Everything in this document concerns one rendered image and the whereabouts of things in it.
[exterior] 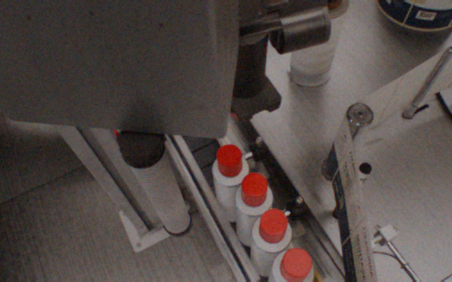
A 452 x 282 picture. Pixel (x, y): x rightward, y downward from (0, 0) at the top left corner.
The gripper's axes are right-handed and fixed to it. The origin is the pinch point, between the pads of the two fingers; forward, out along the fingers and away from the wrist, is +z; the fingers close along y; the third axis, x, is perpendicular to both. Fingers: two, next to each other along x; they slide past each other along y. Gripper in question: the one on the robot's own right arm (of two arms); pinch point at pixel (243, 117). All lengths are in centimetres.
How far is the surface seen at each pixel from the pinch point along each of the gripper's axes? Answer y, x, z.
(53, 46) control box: -10.8, 18.1, -36.3
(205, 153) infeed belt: 3.8, 5.9, 13.7
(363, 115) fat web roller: -10.7, -13.1, -5.2
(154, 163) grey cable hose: -14.4, 15.7, -25.5
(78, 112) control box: -10.2, 19.0, -29.4
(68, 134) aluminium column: -3.2, 22.1, -18.1
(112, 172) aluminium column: -2.3, 20.9, -5.6
